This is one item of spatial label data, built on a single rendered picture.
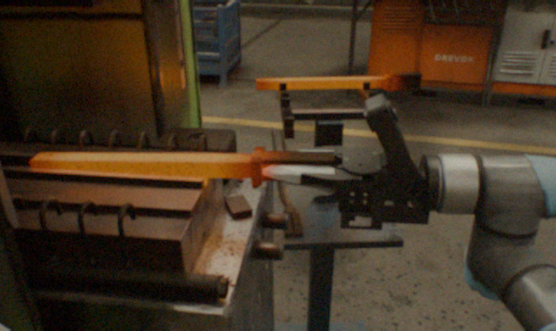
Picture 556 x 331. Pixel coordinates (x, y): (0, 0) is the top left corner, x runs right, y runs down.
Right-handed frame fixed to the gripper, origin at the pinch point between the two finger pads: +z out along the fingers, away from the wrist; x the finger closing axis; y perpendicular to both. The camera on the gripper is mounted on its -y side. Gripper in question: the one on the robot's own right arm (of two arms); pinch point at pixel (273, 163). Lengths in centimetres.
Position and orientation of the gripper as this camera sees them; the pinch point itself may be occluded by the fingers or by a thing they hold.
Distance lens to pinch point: 58.5
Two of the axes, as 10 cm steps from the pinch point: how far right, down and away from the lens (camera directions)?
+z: -9.9, -0.3, 1.1
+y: 0.2, 8.9, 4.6
